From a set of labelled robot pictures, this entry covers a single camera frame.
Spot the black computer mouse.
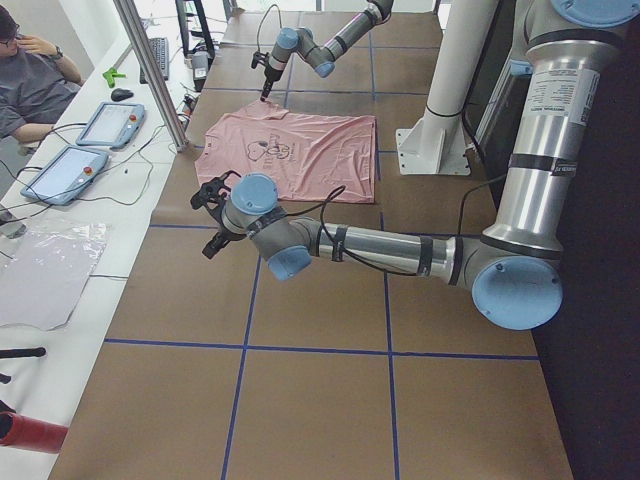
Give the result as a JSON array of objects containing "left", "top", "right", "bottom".
[{"left": 110, "top": 88, "right": 134, "bottom": 102}]

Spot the aluminium frame post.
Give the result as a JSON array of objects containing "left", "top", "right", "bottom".
[{"left": 113, "top": 0, "right": 188, "bottom": 152}]

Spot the black tripod leg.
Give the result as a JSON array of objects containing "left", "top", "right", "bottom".
[{"left": 0, "top": 347, "right": 47, "bottom": 360}]

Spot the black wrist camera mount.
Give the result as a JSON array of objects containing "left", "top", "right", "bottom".
[
  {"left": 251, "top": 51, "right": 270, "bottom": 69},
  {"left": 190, "top": 170, "right": 241, "bottom": 211}
]

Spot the lower blue teach pendant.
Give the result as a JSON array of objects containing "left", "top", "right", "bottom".
[{"left": 20, "top": 145, "right": 109, "bottom": 206}]

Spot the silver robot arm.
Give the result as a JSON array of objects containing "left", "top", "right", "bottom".
[
  {"left": 191, "top": 1, "right": 639, "bottom": 330},
  {"left": 251, "top": 1, "right": 393, "bottom": 102}
]

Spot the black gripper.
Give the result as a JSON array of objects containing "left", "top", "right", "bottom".
[
  {"left": 260, "top": 65, "right": 279, "bottom": 101},
  {"left": 202, "top": 204, "right": 244, "bottom": 258}
]

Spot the left black USB hub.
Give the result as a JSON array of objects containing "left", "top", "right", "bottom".
[{"left": 191, "top": 51, "right": 210, "bottom": 92}]

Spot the upper blue teach pendant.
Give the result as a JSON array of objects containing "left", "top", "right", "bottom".
[{"left": 75, "top": 102, "right": 146, "bottom": 150}]

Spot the clear plastic bag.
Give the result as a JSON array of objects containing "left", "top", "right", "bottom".
[{"left": 1, "top": 219, "right": 110, "bottom": 331}]

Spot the black keyboard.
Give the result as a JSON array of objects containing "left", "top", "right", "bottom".
[{"left": 148, "top": 37, "right": 170, "bottom": 80}]

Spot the seated person grey shirt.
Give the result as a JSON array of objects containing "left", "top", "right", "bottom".
[{"left": 1, "top": 8, "right": 84, "bottom": 143}]

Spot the blue teach pendant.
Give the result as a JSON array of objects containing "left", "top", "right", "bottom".
[
  {"left": 75, "top": 102, "right": 146, "bottom": 150},
  {"left": 20, "top": 145, "right": 109, "bottom": 206}
]

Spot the green plastic clamp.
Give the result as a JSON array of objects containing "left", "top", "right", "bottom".
[{"left": 102, "top": 67, "right": 127, "bottom": 89}]

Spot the pink Snoopy t-shirt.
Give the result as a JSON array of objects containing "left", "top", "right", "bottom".
[{"left": 195, "top": 100, "right": 376, "bottom": 204}]

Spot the red cylinder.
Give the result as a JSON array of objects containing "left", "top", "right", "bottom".
[{"left": 1, "top": 411, "right": 68, "bottom": 454}]

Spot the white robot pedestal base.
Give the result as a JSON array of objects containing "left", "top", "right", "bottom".
[{"left": 396, "top": 0, "right": 498, "bottom": 176}]

